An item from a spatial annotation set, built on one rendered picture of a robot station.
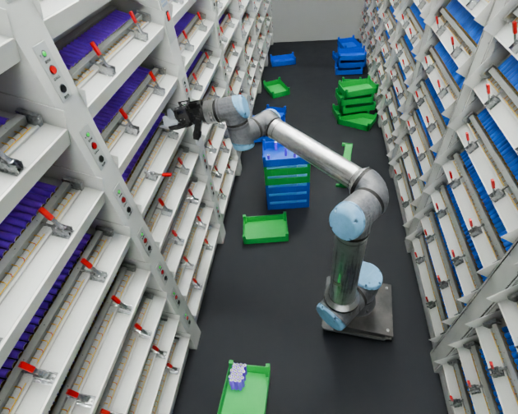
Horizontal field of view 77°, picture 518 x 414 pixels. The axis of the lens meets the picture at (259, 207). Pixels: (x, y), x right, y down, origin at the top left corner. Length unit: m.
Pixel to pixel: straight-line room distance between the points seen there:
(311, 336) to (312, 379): 0.21
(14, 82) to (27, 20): 0.13
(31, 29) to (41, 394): 0.78
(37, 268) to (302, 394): 1.30
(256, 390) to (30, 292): 1.19
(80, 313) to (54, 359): 0.12
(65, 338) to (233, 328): 1.09
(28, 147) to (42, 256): 0.24
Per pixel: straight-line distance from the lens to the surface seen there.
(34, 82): 0.87
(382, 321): 1.83
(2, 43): 0.82
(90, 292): 1.04
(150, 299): 1.43
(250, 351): 1.86
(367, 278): 1.60
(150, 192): 1.25
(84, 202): 0.98
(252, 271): 2.08
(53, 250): 0.90
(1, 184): 0.80
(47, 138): 0.88
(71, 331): 1.01
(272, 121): 1.38
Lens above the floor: 1.73
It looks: 46 degrees down
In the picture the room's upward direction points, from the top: 7 degrees counter-clockwise
